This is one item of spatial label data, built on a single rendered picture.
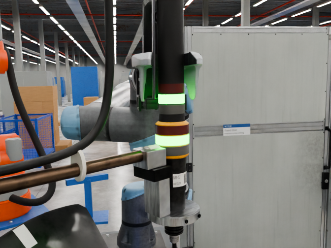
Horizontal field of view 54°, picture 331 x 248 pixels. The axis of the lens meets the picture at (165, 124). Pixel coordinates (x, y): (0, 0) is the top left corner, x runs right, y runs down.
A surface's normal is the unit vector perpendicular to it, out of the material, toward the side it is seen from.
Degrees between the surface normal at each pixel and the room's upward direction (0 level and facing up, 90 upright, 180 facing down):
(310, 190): 90
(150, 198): 90
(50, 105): 90
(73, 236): 43
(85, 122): 80
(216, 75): 90
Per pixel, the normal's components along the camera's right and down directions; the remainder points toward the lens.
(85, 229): 0.57, -0.73
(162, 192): 0.69, 0.07
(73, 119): -0.17, -0.18
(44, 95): 0.13, 0.12
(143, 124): -0.14, 0.11
